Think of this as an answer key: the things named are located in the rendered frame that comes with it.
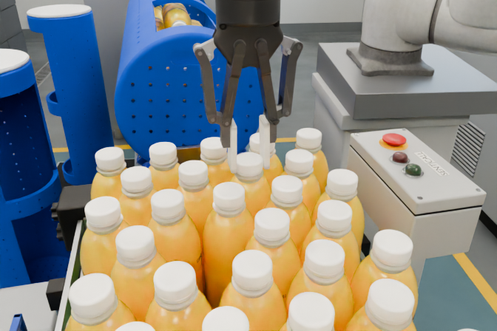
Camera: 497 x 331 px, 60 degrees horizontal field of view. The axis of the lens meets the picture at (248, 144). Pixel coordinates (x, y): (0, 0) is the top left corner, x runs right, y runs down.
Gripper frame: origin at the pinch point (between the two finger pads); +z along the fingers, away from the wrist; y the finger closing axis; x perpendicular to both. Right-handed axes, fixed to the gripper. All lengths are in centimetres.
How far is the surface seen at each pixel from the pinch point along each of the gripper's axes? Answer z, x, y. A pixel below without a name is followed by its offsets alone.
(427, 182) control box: 4.1, 8.2, -22.5
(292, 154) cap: 2.5, -0.2, -6.4
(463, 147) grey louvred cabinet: 84, -125, -146
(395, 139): 2.9, -2.2, -23.5
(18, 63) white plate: 10, -84, 50
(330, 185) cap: 3.3, 7.3, -9.2
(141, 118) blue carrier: 5.9, -25.5, 14.8
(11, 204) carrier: 53, -74, 60
